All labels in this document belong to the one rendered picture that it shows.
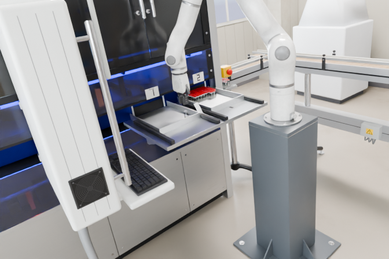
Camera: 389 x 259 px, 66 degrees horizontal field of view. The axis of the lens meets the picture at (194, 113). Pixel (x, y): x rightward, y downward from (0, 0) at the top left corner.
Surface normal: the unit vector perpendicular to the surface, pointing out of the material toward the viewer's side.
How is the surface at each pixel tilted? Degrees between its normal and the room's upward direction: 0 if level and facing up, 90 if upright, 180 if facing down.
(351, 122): 90
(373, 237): 0
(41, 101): 90
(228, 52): 90
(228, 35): 90
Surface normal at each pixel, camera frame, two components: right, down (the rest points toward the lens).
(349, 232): -0.13, -0.92
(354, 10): 0.51, 0.07
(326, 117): -0.79, 0.32
